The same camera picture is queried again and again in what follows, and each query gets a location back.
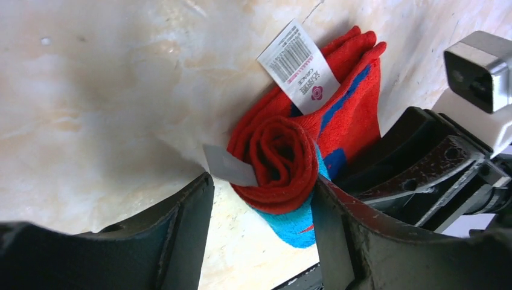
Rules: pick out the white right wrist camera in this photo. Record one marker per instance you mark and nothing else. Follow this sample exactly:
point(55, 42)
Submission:
point(478, 73)

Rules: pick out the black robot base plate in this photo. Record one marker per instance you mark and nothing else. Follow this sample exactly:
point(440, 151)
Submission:
point(309, 279)

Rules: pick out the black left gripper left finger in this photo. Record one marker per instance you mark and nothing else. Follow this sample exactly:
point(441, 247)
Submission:
point(161, 247)

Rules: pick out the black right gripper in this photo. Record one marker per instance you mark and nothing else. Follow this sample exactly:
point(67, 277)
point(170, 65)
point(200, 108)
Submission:
point(427, 171)

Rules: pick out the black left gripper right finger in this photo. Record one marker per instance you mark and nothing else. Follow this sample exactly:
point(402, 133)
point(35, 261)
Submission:
point(362, 248)

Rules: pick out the red blue cloth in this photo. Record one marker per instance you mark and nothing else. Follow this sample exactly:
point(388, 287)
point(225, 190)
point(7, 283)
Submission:
point(321, 113)

